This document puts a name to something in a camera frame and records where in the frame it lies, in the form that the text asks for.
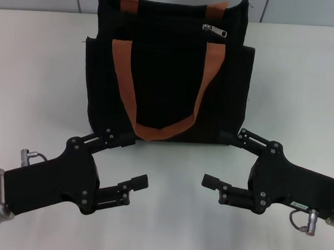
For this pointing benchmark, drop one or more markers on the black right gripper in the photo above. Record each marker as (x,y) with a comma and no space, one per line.
(291,183)

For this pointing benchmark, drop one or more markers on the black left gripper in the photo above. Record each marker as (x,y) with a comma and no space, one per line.
(53,180)

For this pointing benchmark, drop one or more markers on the silver zipper pull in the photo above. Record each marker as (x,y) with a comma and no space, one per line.
(215,30)

